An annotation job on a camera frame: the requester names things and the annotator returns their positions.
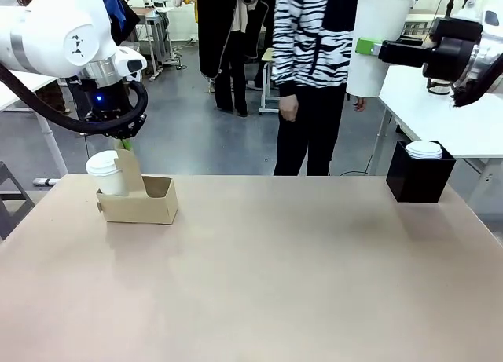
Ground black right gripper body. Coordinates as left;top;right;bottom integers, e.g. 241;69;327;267
422;18;484;88

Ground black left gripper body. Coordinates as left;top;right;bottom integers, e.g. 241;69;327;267
83;79;149;142

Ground small white lidded paper cup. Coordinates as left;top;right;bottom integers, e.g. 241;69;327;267
85;149;130;197

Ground tall white paper cup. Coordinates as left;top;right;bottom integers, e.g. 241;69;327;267
345;0;420;98

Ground brown cardboard cup carrier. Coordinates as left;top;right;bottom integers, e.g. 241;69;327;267
96;148;180;225

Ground person's right forearm striped sleeve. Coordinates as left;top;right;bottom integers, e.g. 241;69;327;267
272;39;300;98

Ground stack of white cup lids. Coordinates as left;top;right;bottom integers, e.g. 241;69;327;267
404;141;444;161

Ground person's right hand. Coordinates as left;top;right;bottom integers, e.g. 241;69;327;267
277;94;300;123

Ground white table with pole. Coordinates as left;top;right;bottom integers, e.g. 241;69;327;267
369;61;503;177

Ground person in zebra striped hoodie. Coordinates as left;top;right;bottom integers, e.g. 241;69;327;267
270;0;369;177

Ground person in blue top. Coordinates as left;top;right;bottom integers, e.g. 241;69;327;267
97;0;141;45

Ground person in black clothes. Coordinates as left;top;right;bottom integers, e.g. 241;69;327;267
195;0;276;118

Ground wooden seat metal chair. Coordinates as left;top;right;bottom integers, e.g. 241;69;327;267
259;46;281;115

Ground black square box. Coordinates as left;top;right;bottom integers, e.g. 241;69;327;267
385;140;457;204

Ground black right arm cable sleeve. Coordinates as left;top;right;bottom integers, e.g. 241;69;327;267
450;52;503;108

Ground black arm cable sleeve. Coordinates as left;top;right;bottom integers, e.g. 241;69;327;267
0;63;149;137
450;52;503;108

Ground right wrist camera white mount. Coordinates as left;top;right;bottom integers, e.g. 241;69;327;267
447;0;484;21

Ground black left arm cable sleeve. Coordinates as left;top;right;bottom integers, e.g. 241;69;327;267
0;63;149;137

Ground metal frame table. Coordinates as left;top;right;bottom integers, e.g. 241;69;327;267
128;6;177;80

